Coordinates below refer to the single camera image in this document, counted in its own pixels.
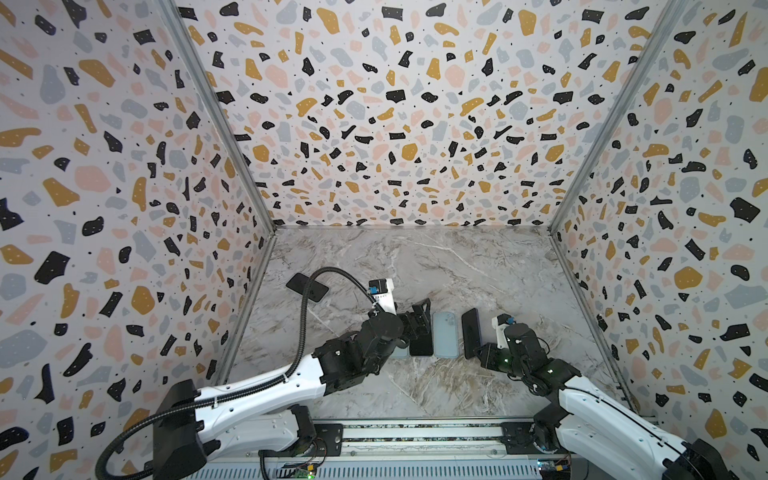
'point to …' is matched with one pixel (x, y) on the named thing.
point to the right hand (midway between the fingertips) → (470, 346)
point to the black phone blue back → (422, 345)
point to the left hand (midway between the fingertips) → (419, 301)
